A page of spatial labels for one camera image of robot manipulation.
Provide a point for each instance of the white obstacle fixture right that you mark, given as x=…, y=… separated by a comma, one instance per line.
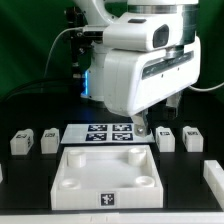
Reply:
x=213, y=173

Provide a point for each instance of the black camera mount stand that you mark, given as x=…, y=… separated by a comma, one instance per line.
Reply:
x=78, y=44

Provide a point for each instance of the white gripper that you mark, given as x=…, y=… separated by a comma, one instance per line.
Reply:
x=134, y=81

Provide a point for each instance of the white square table top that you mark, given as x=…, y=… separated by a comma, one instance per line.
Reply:
x=107, y=177

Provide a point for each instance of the white part left edge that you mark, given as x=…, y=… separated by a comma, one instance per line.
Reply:
x=1, y=174

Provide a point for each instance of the white marker sheet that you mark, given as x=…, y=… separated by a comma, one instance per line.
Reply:
x=103, y=133

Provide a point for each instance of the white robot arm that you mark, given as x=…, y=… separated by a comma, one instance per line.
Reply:
x=106, y=12

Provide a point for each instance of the grey camera on mount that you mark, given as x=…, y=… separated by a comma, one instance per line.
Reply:
x=93, y=32

